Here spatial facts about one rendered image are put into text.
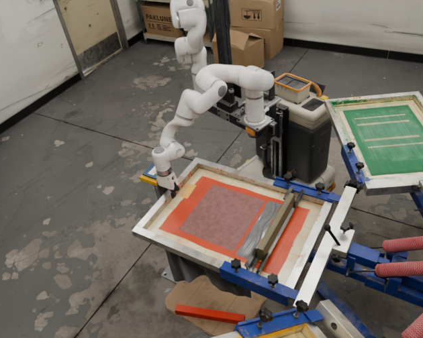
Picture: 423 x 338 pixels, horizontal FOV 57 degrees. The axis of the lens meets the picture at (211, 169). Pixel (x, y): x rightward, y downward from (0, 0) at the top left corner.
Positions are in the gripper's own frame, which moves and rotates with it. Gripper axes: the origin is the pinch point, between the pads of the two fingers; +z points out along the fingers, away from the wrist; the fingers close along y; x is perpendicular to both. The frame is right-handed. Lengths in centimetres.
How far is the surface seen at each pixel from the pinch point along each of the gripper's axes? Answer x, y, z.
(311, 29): -380, 53, 73
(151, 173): -9.3, 19.2, 1.0
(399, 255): -3, -109, -7
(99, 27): -268, 315, 52
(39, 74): -149, 309, 63
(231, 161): -133, 42, 98
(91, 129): -121, 212, 98
